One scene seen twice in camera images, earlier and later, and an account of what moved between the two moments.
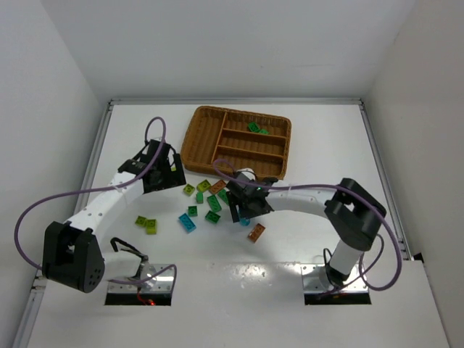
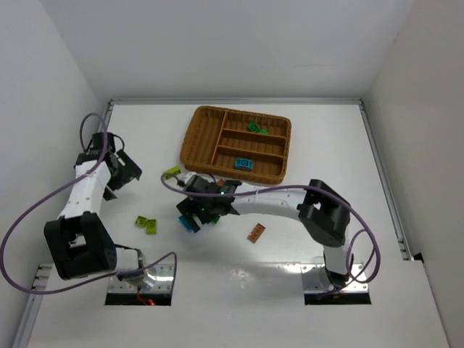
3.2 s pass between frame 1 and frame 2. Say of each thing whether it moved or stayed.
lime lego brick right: stayed
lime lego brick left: stayed
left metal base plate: stayed
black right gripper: moved
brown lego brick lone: stayed
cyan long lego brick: stayed
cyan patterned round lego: moved
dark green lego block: stayed
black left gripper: moved
